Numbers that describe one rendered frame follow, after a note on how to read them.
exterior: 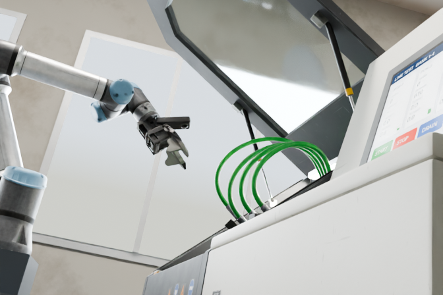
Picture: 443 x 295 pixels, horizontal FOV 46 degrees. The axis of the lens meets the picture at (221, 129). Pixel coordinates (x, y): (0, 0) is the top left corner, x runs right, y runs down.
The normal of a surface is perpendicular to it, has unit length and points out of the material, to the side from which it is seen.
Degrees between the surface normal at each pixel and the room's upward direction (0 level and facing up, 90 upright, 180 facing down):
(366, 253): 90
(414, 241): 90
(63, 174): 90
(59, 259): 90
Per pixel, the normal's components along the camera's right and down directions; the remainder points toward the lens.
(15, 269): 0.20, -0.37
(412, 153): -0.93, -0.28
